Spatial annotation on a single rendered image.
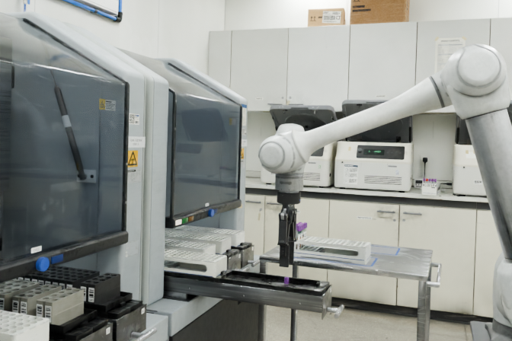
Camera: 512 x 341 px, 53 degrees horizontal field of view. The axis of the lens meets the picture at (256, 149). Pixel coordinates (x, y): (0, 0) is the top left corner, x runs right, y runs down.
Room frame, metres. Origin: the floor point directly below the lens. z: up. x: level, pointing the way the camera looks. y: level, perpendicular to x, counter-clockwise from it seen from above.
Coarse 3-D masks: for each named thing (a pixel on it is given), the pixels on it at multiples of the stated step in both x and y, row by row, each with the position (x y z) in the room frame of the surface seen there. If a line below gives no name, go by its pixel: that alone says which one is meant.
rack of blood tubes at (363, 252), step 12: (300, 240) 1.92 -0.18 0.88; (312, 240) 1.93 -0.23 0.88; (324, 240) 1.93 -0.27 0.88; (336, 240) 1.94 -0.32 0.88; (300, 252) 1.91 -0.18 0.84; (312, 252) 1.89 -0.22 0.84; (324, 252) 1.97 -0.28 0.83; (336, 252) 1.96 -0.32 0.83; (348, 252) 1.94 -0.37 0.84; (360, 252) 1.83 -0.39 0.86
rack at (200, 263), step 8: (168, 256) 1.68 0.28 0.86; (176, 256) 1.68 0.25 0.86; (184, 256) 1.69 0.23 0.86; (192, 256) 1.68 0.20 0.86; (200, 256) 1.69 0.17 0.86; (208, 256) 1.70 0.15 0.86; (216, 256) 1.69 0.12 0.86; (224, 256) 1.69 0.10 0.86; (168, 264) 1.71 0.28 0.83; (176, 264) 1.76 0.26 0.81; (184, 264) 1.75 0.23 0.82; (192, 264) 1.74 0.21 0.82; (200, 264) 1.73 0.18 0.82; (208, 264) 1.62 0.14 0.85; (216, 264) 1.62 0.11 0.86; (224, 264) 1.68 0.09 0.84; (184, 272) 1.64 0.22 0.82; (192, 272) 1.63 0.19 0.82; (200, 272) 1.62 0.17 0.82; (208, 272) 1.61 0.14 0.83; (216, 272) 1.62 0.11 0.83
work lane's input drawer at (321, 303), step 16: (176, 272) 1.65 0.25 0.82; (224, 272) 1.65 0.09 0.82; (240, 272) 1.69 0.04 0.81; (176, 288) 1.63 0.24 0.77; (192, 288) 1.61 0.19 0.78; (208, 288) 1.60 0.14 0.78; (224, 288) 1.58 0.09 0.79; (240, 288) 1.56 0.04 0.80; (256, 288) 1.54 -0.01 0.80; (272, 288) 1.54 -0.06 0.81; (288, 288) 1.52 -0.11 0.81; (304, 288) 1.51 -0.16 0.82; (320, 288) 1.51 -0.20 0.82; (272, 304) 1.52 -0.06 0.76; (288, 304) 1.51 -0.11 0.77; (304, 304) 1.49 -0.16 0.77; (320, 304) 1.48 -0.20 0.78
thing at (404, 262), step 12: (276, 252) 1.98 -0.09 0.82; (372, 252) 2.03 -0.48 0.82; (384, 252) 2.03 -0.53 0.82; (396, 252) 2.04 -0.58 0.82; (408, 252) 2.05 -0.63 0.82; (420, 252) 2.05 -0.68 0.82; (432, 252) 2.06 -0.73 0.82; (264, 264) 1.90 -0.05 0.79; (300, 264) 1.85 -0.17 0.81; (312, 264) 1.83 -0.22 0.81; (324, 264) 1.81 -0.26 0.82; (336, 264) 1.81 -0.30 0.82; (348, 264) 1.81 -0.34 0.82; (360, 264) 1.82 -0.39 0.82; (372, 264) 1.82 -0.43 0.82; (384, 264) 1.83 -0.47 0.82; (396, 264) 1.83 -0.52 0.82; (408, 264) 1.84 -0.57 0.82; (420, 264) 1.84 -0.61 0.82; (432, 264) 2.03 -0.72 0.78; (396, 276) 1.72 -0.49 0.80; (408, 276) 1.71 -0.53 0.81; (420, 276) 1.69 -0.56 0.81; (420, 288) 1.70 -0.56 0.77; (420, 300) 1.70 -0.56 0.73; (264, 312) 1.90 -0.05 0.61; (420, 312) 1.70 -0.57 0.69; (264, 324) 1.90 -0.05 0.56; (420, 324) 1.69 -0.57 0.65; (264, 336) 1.91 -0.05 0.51; (420, 336) 1.69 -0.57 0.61
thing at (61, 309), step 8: (80, 288) 1.24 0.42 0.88; (64, 296) 1.18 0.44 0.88; (72, 296) 1.19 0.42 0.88; (80, 296) 1.22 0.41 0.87; (48, 304) 1.13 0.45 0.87; (56, 304) 1.14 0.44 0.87; (64, 304) 1.17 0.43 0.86; (72, 304) 1.19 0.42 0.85; (80, 304) 1.22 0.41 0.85; (48, 312) 1.13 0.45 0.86; (56, 312) 1.14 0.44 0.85; (64, 312) 1.17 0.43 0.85; (72, 312) 1.19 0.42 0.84; (80, 312) 1.22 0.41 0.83; (56, 320) 1.14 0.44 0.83; (64, 320) 1.17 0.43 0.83
